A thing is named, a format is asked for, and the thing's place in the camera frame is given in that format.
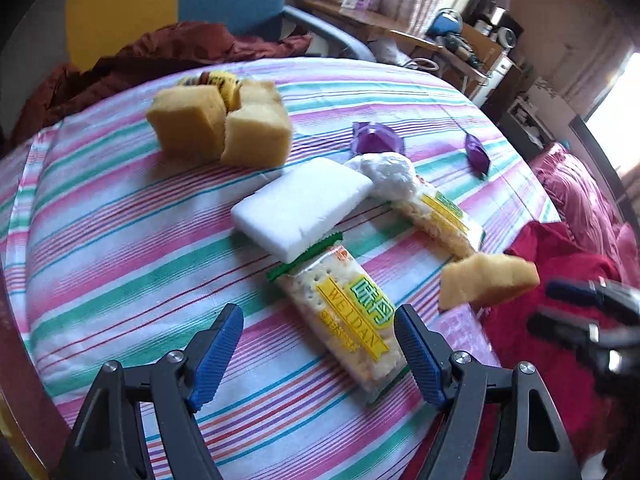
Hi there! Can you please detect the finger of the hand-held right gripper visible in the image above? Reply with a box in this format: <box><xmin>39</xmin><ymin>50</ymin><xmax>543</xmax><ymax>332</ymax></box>
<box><xmin>545</xmin><ymin>279</ymin><xmax>608</xmax><ymax>308</ymax></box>
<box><xmin>527</xmin><ymin>310</ymin><xmax>608</xmax><ymax>348</ymax></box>

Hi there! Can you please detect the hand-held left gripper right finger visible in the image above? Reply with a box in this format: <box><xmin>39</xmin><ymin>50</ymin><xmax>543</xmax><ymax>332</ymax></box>
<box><xmin>394</xmin><ymin>305</ymin><xmax>583</xmax><ymax>480</ymax></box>

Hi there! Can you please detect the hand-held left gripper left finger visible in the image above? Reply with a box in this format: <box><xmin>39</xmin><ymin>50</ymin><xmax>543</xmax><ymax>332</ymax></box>
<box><xmin>55</xmin><ymin>304</ymin><xmax>245</xmax><ymax>480</ymax></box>

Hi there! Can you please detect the yellow sponge slab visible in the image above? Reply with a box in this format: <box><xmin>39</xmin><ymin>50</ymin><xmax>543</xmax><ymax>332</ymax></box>
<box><xmin>439</xmin><ymin>253</ymin><xmax>541</xmax><ymax>311</ymax></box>

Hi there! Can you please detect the cracker packet green yellow label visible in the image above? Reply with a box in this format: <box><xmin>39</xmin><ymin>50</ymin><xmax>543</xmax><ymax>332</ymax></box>
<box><xmin>395</xmin><ymin>180</ymin><xmax>487</xmax><ymax>261</ymax></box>
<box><xmin>266</xmin><ymin>232</ymin><xmax>412</xmax><ymax>407</ymax></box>

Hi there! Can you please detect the red cloth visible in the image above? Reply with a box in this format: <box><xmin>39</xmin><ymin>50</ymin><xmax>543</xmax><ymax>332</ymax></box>
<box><xmin>480</xmin><ymin>219</ymin><xmax>628</xmax><ymax>463</ymax></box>

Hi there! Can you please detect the pink blanket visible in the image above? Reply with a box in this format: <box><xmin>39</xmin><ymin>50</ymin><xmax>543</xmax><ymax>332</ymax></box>
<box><xmin>531</xmin><ymin>141</ymin><xmax>640</xmax><ymax>283</ymax></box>

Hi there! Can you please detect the striped bedsheet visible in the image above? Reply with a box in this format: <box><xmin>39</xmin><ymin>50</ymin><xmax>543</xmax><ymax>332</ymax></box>
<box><xmin>0</xmin><ymin>57</ymin><xmax>561</xmax><ymax>480</ymax></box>

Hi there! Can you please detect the purple wrapper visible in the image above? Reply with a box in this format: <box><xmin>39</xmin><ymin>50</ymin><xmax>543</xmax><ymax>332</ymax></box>
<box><xmin>351</xmin><ymin>121</ymin><xmax>405</xmax><ymax>157</ymax></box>
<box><xmin>464</xmin><ymin>132</ymin><xmax>490</xmax><ymax>180</ymax></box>

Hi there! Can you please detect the white foam block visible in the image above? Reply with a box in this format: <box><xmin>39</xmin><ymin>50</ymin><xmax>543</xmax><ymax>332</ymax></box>
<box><xmin>230</xmin><ymin>156</ymin><xmax>375</xmax><ymax>264</ymax></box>

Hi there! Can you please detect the white crumpled plastic bag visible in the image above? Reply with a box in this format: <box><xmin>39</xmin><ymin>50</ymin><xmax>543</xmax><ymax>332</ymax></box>
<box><xmin>345</xmin><ymin>151</ymin><xmax>424</xmax><ymax>204</ymax></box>

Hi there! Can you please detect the yellow sponge block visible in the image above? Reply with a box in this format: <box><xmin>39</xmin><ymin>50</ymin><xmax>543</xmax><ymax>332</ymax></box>
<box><xmin>146</xmin><ymin>84</ymin><xmax>227</xmax><ymax>162</ymax></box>
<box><xmin>221</xmin><ymin>79</ymin><xmax>294</xmax><ymax>167</ymax></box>

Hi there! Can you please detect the cluttered cabinet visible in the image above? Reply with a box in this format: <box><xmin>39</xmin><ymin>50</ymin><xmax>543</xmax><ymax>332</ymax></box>
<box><xmin>457</xmin><ymin>0</ymin><xmax>528</xmax><ymax>108</ymax></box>

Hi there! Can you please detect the yellow candy packet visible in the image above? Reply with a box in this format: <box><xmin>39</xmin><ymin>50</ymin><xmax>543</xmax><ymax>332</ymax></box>
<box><xmin>179</xmin><ymin>71</ymin><xmax>242</xmax><ymax>111</ymax></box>

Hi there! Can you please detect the blue round bag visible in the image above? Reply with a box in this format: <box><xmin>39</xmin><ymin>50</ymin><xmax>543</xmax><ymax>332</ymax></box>
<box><xmin>430</xmin><ymin>8</ymin><xmax>464</xmax><ymax>39</ymax></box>

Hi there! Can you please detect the maroon jacket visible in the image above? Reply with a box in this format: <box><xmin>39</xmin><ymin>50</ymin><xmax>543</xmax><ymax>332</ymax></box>
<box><xmin>10</xmin><ymin>20</ymin><xmax>313</xmax><ymax>146</ymax></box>

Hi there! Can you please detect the wooden desk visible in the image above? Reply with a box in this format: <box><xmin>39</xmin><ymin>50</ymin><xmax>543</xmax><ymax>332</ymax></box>
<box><xmin>295</xmin><ymin>0</ymin><xmax>493</xmax><ymax>88</ymax></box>

